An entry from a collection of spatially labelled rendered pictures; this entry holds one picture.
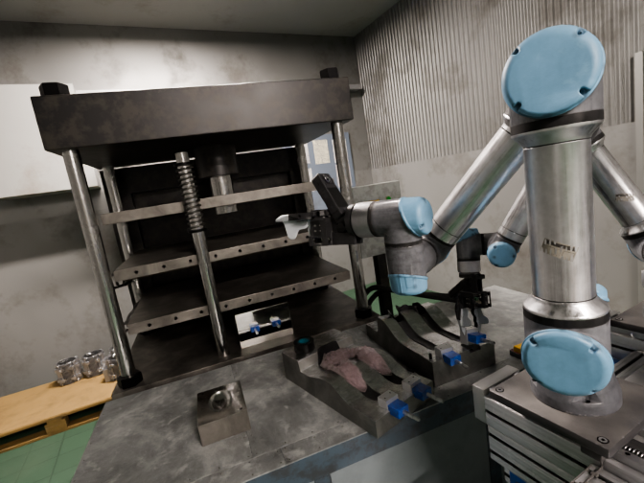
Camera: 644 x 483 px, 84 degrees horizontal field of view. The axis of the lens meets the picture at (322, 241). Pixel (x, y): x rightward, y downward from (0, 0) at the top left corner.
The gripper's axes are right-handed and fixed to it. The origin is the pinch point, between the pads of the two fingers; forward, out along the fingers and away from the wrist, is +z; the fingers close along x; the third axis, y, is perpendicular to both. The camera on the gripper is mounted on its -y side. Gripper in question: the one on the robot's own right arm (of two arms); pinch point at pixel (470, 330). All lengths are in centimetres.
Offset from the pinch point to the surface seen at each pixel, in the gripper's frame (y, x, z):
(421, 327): -21.9, -5.3, 2.4
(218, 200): -73, -78, -58
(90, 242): -65, -130, -41
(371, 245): -81, 5, -31
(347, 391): -2.8, -46.3, 13.4
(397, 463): -0.8, -31.7, 38.6
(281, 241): -74, -49, -37
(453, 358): 4.9, -11.4, 6.8
